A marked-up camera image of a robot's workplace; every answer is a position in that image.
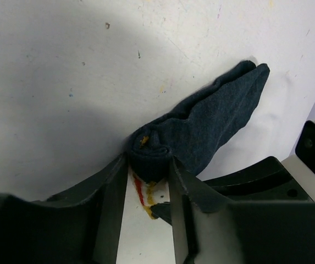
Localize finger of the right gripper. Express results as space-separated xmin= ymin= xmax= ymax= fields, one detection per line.
xmin=151 ymin=157 xmax=313 ymax=220

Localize navy snowman sock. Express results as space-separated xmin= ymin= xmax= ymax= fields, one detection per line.
xmin=125 ymin=60 xmax=270 ymax=221

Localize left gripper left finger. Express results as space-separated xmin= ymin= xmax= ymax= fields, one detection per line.
xmin=0 ymin=154 xmax=128 ymax=263

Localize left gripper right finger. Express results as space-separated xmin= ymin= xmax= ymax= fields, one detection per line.
xmin=169 ymin=159 xmax=315 ymax=263

